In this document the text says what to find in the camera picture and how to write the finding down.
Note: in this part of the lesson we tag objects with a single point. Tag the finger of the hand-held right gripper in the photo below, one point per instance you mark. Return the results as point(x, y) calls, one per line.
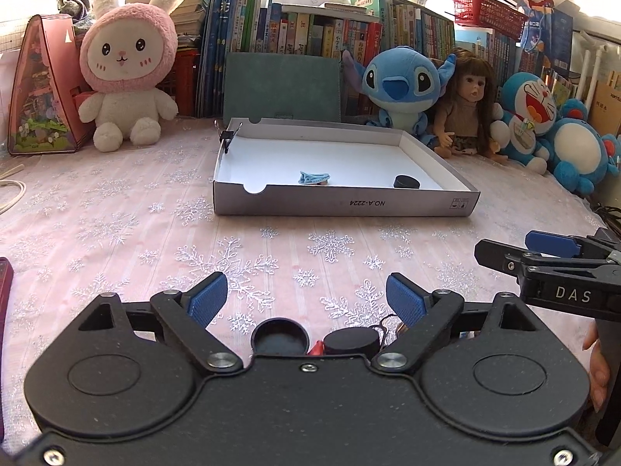
point(504, 258)
point(553, 242)

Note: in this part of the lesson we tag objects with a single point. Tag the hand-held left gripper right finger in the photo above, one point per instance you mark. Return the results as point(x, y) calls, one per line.
point(405, 299)

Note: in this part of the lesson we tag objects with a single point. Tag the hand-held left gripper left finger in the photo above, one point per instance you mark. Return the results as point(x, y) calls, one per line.
point(208, 299)

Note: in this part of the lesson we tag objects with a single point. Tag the shallow grey cardboard box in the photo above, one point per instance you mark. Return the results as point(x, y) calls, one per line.
point(315, 162)

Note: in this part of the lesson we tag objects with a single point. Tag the black round case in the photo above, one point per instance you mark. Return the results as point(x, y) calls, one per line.
point(351, 340)

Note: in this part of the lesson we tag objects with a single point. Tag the black round open lid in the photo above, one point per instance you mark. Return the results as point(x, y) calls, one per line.
point(280, 340)

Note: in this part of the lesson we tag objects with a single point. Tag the pink snowflake tablecloth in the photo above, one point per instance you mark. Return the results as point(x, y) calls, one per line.
point(145, 233)

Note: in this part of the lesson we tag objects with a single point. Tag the blue mouse plush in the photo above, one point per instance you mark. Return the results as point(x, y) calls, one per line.
point(582, 148)

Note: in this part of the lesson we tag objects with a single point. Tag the small black round lid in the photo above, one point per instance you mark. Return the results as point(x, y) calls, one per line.
point(406, 182)

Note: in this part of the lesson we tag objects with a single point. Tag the blue robot cat plush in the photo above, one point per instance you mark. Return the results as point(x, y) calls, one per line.
point(529, 107)

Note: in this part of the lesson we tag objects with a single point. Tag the brown cardboard box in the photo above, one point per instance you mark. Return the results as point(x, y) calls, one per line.
point(606, 104)

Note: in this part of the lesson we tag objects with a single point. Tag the blue hair clip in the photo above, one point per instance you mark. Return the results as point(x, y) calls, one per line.
point(314, 178)

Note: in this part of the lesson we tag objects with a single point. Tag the black binder clip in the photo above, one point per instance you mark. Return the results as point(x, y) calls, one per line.
point(226, 141)

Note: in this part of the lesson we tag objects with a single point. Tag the brown-haired doll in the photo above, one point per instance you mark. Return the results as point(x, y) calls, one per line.
point(468, 92)

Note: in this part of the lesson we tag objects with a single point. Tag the row of dark blue books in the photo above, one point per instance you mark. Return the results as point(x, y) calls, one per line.
point(504, 53)

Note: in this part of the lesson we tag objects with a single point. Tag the blue alien plush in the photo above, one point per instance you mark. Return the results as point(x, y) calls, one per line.
point(398, 82)

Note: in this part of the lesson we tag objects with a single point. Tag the dark red case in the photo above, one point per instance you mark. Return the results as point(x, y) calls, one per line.
point(4, 330)

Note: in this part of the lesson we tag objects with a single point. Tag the blue gift bag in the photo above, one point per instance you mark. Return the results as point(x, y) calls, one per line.
point(548, 29)

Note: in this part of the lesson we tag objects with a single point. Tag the red plastic crate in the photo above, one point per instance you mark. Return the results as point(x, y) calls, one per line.
point(187, 82)

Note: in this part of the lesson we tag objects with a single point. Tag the teal folder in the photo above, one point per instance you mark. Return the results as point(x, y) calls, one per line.
point(281, 87)

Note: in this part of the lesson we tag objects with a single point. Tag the red plastic basket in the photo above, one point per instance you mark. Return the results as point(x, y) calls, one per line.
point(485, 9)

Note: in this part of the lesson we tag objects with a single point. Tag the row of tall upright books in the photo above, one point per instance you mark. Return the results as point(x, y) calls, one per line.
point(417, 29)

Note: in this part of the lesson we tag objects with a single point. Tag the row of thin blue books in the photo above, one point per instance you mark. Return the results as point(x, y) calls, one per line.
point(218, 48)

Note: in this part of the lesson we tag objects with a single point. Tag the pink bunny plush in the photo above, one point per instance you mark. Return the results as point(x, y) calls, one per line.
point(128, 53)

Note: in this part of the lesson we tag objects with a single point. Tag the pink triangular house model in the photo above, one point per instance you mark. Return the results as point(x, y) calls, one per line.
point(43, 87)

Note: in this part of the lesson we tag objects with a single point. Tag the row of colourful upright books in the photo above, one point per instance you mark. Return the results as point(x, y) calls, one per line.
point(301, 34)

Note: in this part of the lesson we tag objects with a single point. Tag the stack of lying books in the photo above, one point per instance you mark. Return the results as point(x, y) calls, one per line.
point(194, 14)

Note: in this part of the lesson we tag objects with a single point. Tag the green book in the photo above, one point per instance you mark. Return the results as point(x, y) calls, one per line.
point(367, 0)

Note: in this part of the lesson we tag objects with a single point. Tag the white gridded board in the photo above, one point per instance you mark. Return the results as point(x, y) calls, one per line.
point(17, 36)

